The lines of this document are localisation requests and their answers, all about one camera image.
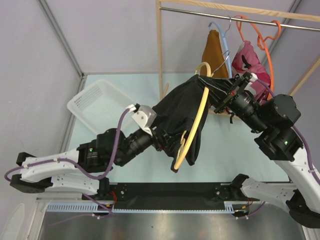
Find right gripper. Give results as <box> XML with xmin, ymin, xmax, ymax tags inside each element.
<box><xmin>195</xmin><ymin>75</ymin><xmax>269</xmax><ymax>134</ymax></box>

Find wooden clothes hanger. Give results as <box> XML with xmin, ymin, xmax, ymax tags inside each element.
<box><xmin>173</xmin><ymin>50</ymin><xmax>230</xmax><ymax>170</ymax></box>

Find black trousers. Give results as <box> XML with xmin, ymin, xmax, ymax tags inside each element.
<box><xmin>152</xmin><ymin>75</ymin><xmax>204</xmax><ymax>171</ymax></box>

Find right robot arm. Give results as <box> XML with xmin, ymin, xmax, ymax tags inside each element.
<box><xmin>198</xmin><ymin>72</ymin><xmax>320</xmax><ymax>229</ymax></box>

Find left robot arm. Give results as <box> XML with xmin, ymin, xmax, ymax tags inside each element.
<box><xmin>5</xmin><ymin>128</ymin><xmax>172</xmax><ymax>200</ymax></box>

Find orange hanger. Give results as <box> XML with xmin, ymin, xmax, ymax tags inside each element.
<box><xmin>234</xmin><ymin>14</ymin><xmax>282</xmax><ymax>91</ymax></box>

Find light blue hanger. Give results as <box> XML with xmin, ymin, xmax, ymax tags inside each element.
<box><xmin>208</xmin><ymin>16</ymin><xmax>232</xmax><ymax>78</ymax></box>

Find mustard brown garment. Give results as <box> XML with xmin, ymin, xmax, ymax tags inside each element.
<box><xmin>201</xmin><ymin>30</ymin><xmax>229</xmax><ymax>79</ymax></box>

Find pink patterned garment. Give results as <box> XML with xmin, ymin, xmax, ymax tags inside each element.
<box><xmin>231</xmin><ymin>40</ymin><xmax>271</xmax><ymax>104</ymax></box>

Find white plastic basket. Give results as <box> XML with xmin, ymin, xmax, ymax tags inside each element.
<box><xmin>67</xmin><ymin>79</ymin><xmax>136</xmax><ymax>135</ymax></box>

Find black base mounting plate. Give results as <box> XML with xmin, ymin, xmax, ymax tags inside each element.
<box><xmin>91</xmin><ymin>182</ymin><xmax>248</xmax><ymax>211</ymax></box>

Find metal hanging rod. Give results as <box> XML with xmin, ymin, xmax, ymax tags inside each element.
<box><xmin>160</xmin><ymin>7</ymin><xmax>320</xmax><ymax>32</ymax></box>

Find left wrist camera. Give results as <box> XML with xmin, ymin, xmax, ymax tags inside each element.
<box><xmin>126</xmin><ymin>104</ymin><xmax>157</xmax><ymax>136</ymax></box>

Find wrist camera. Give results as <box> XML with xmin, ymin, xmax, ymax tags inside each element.
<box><xmin>126</xmin><ymin>104</ymin><xmax>157</xmax><ymax>136</ymax></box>
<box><xmin>245</xmin><ymin>73</ymin><xmax>263</xmax><ymax>98</ymax></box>

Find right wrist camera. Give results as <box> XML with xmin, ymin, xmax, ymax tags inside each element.
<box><xmin>245</xmin><ymin>73</ymin><xmax>263</xmax><ymax>98</ymax></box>

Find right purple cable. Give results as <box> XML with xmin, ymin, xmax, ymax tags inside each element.
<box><xmin>257</xmin><ymin>79</ymin><xmax>320</xmax><ymax>186</ymax></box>

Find slotted cable duct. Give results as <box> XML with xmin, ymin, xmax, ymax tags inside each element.
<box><xmin>46</xmin><ymin>202</ymin><xmax>237</xmax><ymax>214</ymax></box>

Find wooden clothes rack frame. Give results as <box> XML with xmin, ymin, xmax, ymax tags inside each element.
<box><xmin>156</xmin><ymin>0</ymin><xmax>320</xmax><ymax>116</ymax></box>

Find aluminium frame rail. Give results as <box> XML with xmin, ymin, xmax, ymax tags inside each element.
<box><xmin>36</xmin><ymin>197</ymin><xmax>83</xmax><ymax>203</ymax></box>

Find aluminium corner post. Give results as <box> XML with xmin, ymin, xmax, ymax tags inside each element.
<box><xmin>36</xmin><ymin>0</ymin><xmax>84</xmax><ymax>79</ymax></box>

